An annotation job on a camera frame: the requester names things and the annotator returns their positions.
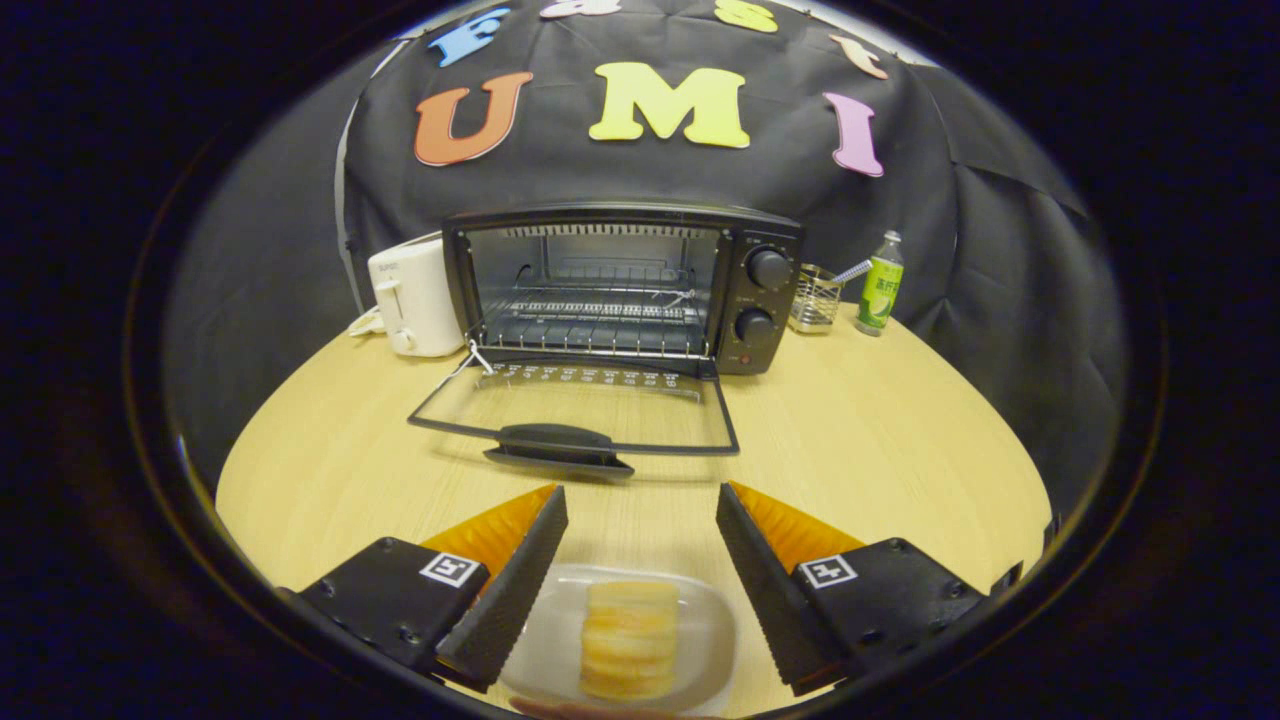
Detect black toaster oven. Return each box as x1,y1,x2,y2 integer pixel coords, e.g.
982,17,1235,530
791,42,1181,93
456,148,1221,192
407,203,804,479

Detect green drink bottle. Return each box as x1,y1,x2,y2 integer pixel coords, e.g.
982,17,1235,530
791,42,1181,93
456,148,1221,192
855,231,905,337

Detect yellow sliced bread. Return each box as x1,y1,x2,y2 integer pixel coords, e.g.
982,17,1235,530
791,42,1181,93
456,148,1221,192
580,581,681,701

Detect white plate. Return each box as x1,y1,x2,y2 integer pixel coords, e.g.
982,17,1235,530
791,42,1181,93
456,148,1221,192
500,565,739,715

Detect wire cutlery basket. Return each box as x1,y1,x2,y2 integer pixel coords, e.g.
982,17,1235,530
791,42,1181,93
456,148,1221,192
788,264,841,335

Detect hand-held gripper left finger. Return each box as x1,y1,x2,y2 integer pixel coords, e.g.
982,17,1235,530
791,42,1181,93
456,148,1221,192
295,484,569,693

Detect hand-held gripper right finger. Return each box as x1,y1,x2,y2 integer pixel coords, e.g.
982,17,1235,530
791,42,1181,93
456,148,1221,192
716,481,1026,698

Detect white toaster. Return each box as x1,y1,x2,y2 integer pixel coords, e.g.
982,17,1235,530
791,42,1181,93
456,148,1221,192
367,236,467,358

